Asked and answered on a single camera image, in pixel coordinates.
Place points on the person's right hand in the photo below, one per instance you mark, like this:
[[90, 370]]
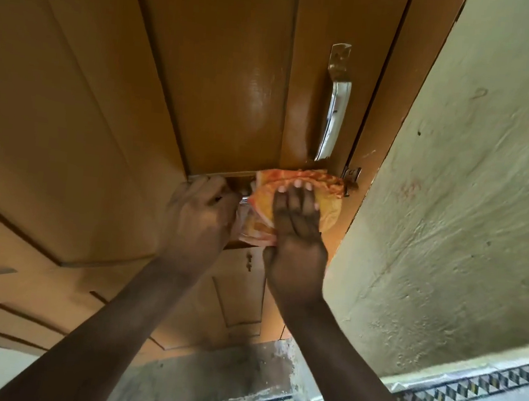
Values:
[[297, 252]]

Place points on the person's left hand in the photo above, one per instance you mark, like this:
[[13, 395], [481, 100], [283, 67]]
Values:
[[192, 228]]

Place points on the person's right little finger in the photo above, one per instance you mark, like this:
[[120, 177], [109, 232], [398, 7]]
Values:
[[317, 222]]

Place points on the person's right thumb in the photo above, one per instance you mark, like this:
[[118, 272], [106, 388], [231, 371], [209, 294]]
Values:
[[268, 256]]

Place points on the person's left fingers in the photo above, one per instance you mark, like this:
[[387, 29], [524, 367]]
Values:
[[221, 194]]

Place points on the person's right middle finger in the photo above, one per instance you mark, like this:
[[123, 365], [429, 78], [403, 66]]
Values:
[[295, 208]]

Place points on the silver door bolt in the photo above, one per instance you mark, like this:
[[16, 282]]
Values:
[[245, 197]]

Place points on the orange patterned cleaning cloth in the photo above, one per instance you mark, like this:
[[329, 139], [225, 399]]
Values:
[[328, 190]]

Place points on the person's right forearm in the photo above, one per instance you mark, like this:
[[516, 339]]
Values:
[[336, 373]]

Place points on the person's left forearm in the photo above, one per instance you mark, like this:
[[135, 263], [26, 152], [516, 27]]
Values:
[[107, 332]]

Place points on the small dark door latch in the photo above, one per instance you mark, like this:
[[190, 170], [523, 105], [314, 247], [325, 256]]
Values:
[[249, 262]]

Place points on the brown wooden door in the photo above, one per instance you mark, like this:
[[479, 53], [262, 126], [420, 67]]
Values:
[[115, 99]]

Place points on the metal bolt keeper bracket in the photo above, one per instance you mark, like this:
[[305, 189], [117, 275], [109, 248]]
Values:
[[351, 178]]

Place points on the brown wooden door frame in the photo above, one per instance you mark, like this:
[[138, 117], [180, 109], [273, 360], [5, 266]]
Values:
[[395, 103]]

